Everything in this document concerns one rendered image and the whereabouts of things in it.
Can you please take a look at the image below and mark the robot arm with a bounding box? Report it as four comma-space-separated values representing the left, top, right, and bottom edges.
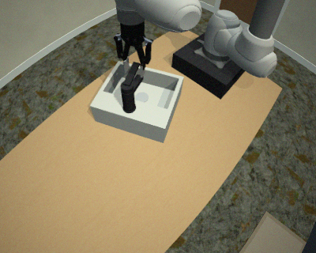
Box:
115, 0, 285, 77

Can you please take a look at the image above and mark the white sink basin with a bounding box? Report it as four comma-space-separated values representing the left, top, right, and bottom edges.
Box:
90, 61, 184, 143

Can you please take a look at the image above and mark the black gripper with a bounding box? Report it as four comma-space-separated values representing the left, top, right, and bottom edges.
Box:
114, 22, 153, 77

